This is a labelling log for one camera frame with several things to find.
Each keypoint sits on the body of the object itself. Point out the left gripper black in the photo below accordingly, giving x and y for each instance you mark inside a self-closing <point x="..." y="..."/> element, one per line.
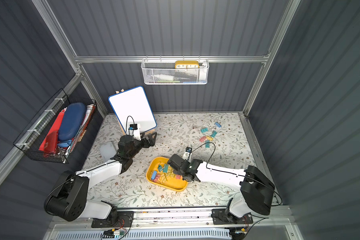
<point x="148" y="140"/>

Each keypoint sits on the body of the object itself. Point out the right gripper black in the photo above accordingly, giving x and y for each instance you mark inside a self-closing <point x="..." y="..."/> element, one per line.
<point x="174" y="162"/>

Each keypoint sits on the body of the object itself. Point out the dark teal binder clip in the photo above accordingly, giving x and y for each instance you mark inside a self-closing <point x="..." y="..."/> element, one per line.
<point x="165" y="168"/>

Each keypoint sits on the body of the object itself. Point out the yellow plastic storage box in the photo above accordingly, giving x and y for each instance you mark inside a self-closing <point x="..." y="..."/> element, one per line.
<point x="168" y="181"/>

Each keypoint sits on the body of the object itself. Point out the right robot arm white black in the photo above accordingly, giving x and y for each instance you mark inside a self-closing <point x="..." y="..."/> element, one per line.
<point x="256" y="190"/>

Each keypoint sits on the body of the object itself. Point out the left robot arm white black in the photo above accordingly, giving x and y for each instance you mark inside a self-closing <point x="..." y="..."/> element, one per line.
<point x="69" y="197"/>

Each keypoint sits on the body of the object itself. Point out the blue binder clip near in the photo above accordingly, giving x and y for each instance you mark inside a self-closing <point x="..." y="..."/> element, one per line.
<point x="153" y="176"/>

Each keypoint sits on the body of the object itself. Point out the blue oval case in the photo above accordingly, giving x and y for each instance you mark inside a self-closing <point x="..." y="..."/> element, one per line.
<point x="72" y="120"/>

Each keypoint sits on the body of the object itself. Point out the yellow clock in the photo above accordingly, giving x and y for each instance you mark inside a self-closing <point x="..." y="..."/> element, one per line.
<point x="187" y="64"/>

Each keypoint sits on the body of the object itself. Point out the red folder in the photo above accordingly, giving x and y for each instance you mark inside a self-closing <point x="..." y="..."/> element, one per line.
<point x="49" y="144"/>

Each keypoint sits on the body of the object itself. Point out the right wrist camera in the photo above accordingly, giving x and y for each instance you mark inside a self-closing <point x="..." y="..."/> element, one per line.
<point x="187" y="154"/>

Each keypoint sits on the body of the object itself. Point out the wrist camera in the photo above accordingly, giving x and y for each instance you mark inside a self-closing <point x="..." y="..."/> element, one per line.
<point x="135" y="130"/>
<point x="187" y="154"/>

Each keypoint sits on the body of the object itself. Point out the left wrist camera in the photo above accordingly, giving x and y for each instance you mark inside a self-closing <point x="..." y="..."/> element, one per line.
<point x="135" y="130"/>

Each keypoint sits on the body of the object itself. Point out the whiteboard with blue frame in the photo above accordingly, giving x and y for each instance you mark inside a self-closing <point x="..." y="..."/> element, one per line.
<point x="132" y="110"/>

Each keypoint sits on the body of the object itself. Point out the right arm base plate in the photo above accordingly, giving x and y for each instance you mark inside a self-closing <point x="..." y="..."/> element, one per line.
<point x="223" y="217"/>

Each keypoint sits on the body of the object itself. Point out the white wire wall basket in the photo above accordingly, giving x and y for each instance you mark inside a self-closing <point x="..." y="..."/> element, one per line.
<point x="161" y="72"/>

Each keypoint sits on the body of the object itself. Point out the aluminium front rail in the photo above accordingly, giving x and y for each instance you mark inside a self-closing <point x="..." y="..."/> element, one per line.
<point x="199" y="217"/>

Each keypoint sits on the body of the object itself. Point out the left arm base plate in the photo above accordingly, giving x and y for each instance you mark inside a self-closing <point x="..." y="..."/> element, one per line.
<point x="122" y="219"/>

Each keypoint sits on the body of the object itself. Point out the black wire side basket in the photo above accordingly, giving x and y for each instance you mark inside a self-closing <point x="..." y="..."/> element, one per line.
<point x="74" y="150"/>

